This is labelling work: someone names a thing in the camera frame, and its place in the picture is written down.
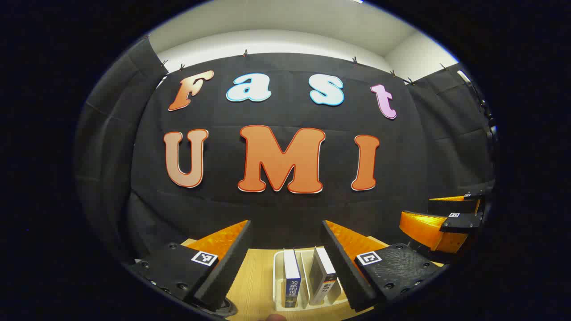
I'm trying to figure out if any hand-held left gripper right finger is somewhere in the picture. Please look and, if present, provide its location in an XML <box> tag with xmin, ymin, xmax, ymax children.
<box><xmin>319</xmin><ymin>219</ymin><xmax>443</xmax><ymax>313</ymax></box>

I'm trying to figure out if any grey cover book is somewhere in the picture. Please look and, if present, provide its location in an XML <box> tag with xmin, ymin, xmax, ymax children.
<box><xmin>309</xmin><ymin>247</ymin><xmax>338</xmax><ymax>306</ymax></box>

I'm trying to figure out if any blue cover book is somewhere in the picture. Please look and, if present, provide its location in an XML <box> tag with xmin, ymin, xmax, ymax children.
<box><xmin>283</xmin><ymin>249</ymin><xmax>302</xmax><ymax>309</ymax></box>

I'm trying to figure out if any white bookshelf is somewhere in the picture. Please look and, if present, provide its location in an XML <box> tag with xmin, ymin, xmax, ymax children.
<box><xmin>273</xmin><ymin>247</ymin><xmax>353</xmax><ymax>310</ymax></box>

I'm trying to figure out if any black backdrop cloth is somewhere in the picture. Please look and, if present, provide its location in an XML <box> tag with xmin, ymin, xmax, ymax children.
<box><xmin>74</xmin><ymin>38</ymin><xmax>496</xmax><ymax>268</ymax></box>

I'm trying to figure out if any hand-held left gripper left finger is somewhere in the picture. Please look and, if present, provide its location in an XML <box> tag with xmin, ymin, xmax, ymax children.
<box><xmin>126</xmin><ymin>219</ymin><xmax>255</xmax><ymax>313</ymax></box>

